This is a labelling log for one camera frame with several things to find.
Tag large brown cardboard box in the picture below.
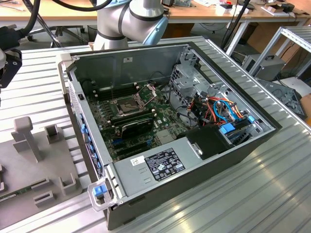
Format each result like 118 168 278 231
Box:
246 21 304 65

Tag black tripod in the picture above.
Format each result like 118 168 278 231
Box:
221 0 252 50

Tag metal socket cover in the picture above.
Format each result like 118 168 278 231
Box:
134 83 157 107

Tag black graphics card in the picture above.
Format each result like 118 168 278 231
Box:
120 117 155 140

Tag small brown cardboard box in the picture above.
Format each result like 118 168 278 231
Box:
299 93 311 120

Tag white box red label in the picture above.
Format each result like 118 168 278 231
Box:
215 2 234 15

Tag clear plastic case handle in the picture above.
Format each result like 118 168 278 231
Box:
86 177 115 212

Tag brown cardboard tray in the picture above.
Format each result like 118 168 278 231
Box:
261 2 296 17

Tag black expansion slot bank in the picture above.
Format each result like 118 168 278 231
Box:
110 137 154 161

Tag hard disk in blue carrier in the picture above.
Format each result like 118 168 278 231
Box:
218 116 255 146

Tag silver camera on black bracket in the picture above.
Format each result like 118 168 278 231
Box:
0 47 23 88

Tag office chair base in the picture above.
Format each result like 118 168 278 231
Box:
26 25 86 48

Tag silver chipset heatsink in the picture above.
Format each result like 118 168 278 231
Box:
155 131 177 146

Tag wooden desk white frame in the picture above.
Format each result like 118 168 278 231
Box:
0 0 98 28
167 0 311 58

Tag grey power supply with label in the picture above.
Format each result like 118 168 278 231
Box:
113 135 205 199

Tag black RAM slot bank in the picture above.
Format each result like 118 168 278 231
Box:
106 108 156 128
92 81 141 101

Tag grey parts rack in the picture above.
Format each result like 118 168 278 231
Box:
0 116 85 230

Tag CPU socket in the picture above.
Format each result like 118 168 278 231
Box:
110 95 145 117

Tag grey box with handle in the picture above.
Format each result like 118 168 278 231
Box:
242 53 286 82

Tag aluminium profile frame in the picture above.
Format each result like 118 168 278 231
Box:
250 25 311 78

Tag green motherboard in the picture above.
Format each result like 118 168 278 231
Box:
84 83 192 162

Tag orange wire bundle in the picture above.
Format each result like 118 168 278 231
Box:
188 96 245 127

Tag blue case latch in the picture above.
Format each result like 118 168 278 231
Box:
93 185 107 198

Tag silver metal drive cage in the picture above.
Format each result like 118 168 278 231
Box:
169 64 212 122

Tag dark plastic case panel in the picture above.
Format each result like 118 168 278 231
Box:
257 77 307 119

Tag black camera cable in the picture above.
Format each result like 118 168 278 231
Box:
0 0 41 50

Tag green RAM stick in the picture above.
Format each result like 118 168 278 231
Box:
0 186 34 202

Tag blue wire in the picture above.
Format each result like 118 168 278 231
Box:
213 99 238 122

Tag open black PC case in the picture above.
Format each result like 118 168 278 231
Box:
55 40 283 231

